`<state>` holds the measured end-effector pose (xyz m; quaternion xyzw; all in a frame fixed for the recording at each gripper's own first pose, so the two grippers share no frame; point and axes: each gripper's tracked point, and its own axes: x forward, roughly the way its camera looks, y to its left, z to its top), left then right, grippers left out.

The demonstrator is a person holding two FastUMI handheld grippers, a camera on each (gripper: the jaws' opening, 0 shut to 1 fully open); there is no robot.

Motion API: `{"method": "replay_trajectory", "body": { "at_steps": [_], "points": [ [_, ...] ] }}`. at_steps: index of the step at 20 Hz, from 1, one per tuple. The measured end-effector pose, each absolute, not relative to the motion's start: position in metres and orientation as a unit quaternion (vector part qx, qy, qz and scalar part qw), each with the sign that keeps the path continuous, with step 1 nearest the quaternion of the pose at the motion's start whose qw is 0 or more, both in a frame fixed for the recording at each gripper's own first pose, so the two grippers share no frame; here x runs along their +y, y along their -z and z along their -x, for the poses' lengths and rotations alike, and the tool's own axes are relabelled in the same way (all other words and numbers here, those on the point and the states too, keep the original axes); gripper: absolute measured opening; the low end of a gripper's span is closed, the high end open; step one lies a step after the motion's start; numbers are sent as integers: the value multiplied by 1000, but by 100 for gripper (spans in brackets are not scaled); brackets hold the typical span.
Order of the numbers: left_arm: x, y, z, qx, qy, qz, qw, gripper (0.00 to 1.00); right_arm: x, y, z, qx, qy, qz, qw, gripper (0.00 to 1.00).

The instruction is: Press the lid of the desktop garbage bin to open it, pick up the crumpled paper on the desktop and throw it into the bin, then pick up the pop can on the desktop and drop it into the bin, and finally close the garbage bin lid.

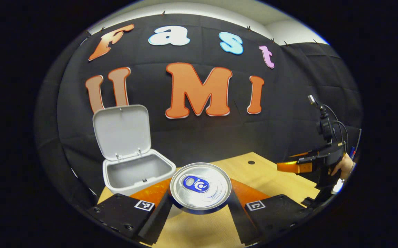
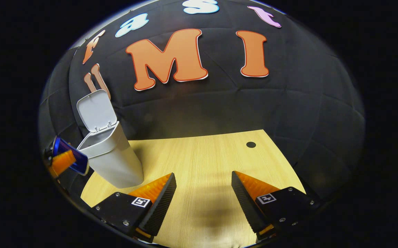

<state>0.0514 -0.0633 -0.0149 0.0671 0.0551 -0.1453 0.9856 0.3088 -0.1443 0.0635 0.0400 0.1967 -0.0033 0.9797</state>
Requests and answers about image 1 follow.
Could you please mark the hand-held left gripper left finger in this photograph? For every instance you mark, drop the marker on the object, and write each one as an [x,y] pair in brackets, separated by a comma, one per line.
[157,220]

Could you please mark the wooden desktop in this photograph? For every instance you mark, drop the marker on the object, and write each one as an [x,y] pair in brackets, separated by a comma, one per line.
[261,179]

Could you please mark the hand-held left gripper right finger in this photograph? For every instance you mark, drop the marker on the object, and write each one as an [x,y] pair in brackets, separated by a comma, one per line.
[240,224]

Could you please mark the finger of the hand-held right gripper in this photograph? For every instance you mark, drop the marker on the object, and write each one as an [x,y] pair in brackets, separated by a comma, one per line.
[293,167]
[300,154]

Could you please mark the black backdrop cloth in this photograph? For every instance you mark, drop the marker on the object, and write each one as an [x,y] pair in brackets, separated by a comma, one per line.
[192,137]

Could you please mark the white desktop garbage bin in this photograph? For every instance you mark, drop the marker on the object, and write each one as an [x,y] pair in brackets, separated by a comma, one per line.
[123,134]

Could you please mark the silver pop can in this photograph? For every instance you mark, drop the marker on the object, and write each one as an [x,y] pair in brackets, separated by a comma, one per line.
[200,186]

